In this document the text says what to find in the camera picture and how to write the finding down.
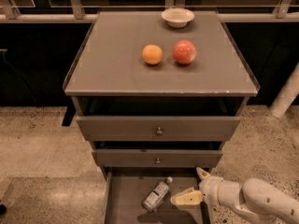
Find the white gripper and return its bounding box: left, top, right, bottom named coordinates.
left=170, top=167, right=223, bottom=205

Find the grey drawer cabinet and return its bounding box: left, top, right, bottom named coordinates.
left=63, top=9, right=261, bottom=224

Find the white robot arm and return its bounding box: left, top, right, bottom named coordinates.
left=170, top=167, right=299, bottom=224

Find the clear plastic bottle white cap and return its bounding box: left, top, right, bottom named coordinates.
left=142, top=176, right=173, bottom=212

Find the grey top drawer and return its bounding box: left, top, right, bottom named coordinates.
left=77, top=116, right=240, bottom=142

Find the orange fruit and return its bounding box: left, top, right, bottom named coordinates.
left=142, top=45, right=163, bottom=65

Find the metal window railing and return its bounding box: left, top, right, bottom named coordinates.
left=0, top=0, right=299, bottom=22

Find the black object at floor edge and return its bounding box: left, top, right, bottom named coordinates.
left=0, top=204, right=7, bottom=215

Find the white ceramic bowl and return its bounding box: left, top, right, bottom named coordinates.
left=162, top=8, right=194, bottom=28

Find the grey bottom drawer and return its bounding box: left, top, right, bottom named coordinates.
left=104, top=168, right=211, bottom=224

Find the grey drawer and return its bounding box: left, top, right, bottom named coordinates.
left=92, top=149, right=222, bottom=168
left=77, top=116, right=240, bottom=142
left=104, top=168, right=211, bottom=224

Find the brass top drawer knob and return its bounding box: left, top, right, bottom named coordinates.
left=156, top=127, right=164, bottom=135

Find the white pillar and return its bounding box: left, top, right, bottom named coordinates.
left=269, top=63, right=299, bottom=118

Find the grey middle drawer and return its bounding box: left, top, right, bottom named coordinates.
left=92, top=149, right=222, bottom=168

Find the red apple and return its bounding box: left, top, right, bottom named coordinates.
left=172, top=40, right=197, bottom=65

